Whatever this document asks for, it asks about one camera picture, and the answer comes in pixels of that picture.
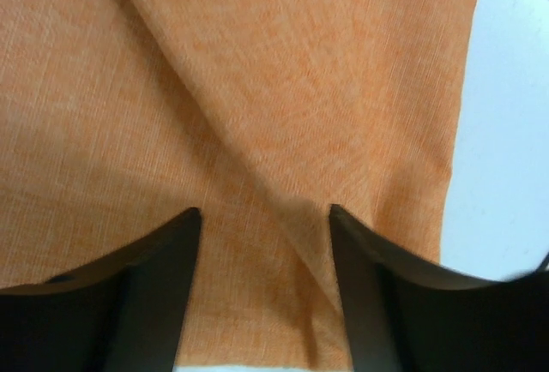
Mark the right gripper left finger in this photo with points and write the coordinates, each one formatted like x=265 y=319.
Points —
x=121 y=312

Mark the orange cloth napkin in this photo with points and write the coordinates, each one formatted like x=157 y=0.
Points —
x=118 y=114

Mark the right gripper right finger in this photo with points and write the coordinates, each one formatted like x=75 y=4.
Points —
x=403 y=313

